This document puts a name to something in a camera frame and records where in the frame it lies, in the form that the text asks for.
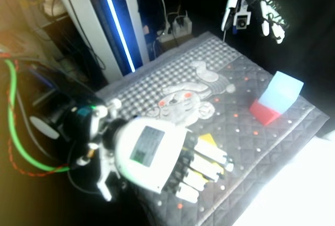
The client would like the grey bear print quilt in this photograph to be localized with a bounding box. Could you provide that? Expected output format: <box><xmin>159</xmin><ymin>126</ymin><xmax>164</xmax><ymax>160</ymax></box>
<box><xmin>95</xmin><ymin>31</ymin><xmax>331</xmax><ymax>226</ymax></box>

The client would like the red cube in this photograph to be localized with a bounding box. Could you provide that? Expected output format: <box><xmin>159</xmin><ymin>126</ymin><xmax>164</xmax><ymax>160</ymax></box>
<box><xmin>249</xmin><ymin>99</ymin><xmax>282</xmax><ymax>127</ymax></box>

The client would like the red braided cable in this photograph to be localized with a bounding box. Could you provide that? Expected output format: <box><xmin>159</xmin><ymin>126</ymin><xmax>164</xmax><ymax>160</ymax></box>
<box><xmin>6</xmin><ymin>60</ymin><xmax>71</xmax><ymax>177</ymax></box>

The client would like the light blue cube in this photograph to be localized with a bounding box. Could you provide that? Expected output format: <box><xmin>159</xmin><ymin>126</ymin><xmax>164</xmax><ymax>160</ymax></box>
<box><xmin>258</xmin><ymin>71</ymin><xmax>305</xmax><ymax>116</ymax></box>

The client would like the thick green cable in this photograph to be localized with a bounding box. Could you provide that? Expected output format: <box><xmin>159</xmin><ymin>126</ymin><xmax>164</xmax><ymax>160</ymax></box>
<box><xmin>4</xmin><ymin>59</ymin><xmax>71</xmax><ymax>172</ymax></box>

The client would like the white power strip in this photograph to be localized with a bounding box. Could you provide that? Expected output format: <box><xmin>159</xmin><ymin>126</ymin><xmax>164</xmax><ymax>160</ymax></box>
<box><xmin>156</xmin><ymin>32</ymin><xmax>175</xmax><ymax>43</ymax></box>

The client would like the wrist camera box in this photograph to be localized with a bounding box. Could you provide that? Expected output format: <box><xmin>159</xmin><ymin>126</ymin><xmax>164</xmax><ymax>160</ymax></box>
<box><xmin>234</xmin><ymin>11</ymin><xmax>252</xmax><ymax>30</ymax></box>

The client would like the white tower with blue light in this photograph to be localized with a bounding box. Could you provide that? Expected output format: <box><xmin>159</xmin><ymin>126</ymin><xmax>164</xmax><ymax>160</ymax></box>
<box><xmin>47</xmin><ymin>0</ymin><xmax>150</xmax><ymax>85</ymax></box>

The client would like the yellow cube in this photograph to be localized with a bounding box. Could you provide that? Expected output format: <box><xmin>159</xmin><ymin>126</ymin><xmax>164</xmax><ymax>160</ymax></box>
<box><xmin>197</xmin><ymin>133</ymin><xmax>226</xmax><ymax>185</ymax></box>

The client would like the white power adapter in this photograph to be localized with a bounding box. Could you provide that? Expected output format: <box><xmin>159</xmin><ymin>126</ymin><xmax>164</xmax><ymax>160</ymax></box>
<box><xmin>171</xmin><ymin>16</ymin><xmax>194</xmax><ymax>36</ymax></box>

